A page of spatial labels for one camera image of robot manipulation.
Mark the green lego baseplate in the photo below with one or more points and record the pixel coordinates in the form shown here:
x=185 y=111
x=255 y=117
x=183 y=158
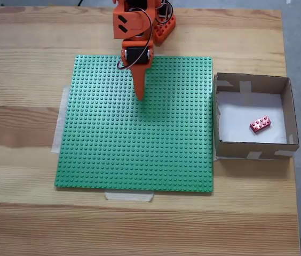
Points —
x=139 y=146

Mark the brown cardboard box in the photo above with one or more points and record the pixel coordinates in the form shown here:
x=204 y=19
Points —
x=257 y=152

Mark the masking tape strip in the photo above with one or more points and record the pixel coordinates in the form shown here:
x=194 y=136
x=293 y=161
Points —
x=129 y=196
x=59 y=128

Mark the red lego block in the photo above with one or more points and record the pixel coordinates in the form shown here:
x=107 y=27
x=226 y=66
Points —
x=260 y=124

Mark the white paper sheet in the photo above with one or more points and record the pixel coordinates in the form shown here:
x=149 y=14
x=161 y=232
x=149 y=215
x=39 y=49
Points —
x=236 y=120

